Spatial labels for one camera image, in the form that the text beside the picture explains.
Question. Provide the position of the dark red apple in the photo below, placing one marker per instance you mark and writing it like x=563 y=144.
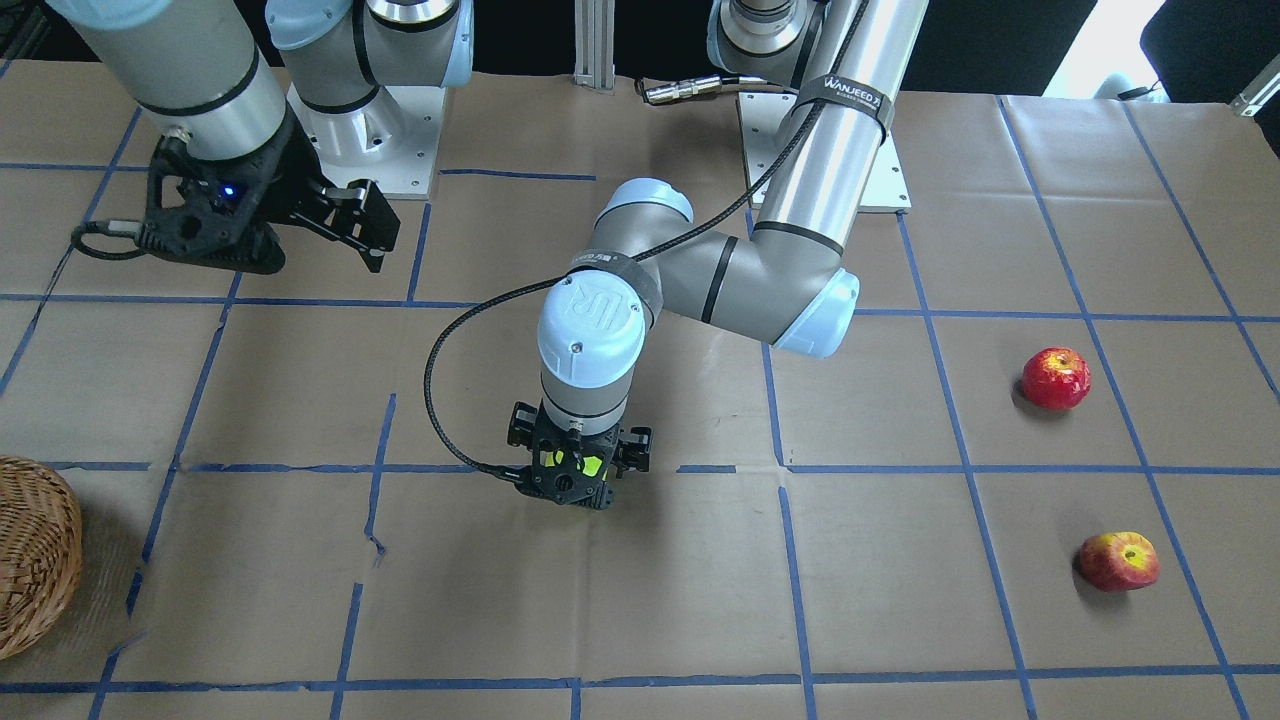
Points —
x=1056 y=379

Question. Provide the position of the brown paper mat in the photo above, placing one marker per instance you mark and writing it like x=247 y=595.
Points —
x=273 y=529

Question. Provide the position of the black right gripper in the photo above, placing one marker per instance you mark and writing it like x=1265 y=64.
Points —
x=283 y=178

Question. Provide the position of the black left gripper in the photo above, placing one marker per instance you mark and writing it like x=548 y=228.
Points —
x=634 y=449

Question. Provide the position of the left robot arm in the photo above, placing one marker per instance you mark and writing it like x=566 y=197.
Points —
x=783 y=283

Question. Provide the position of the aluminium frame post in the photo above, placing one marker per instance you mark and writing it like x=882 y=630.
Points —
x=593 y=33

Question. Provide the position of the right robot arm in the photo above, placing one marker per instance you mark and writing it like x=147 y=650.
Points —
x=238 y=154

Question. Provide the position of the green apple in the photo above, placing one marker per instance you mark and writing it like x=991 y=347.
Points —
x=564 y=462

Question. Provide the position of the red yellow apple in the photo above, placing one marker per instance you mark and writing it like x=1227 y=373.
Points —
x=1118 y=561

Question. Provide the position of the wicker basket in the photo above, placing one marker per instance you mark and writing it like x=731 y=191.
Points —
x=41 y=551

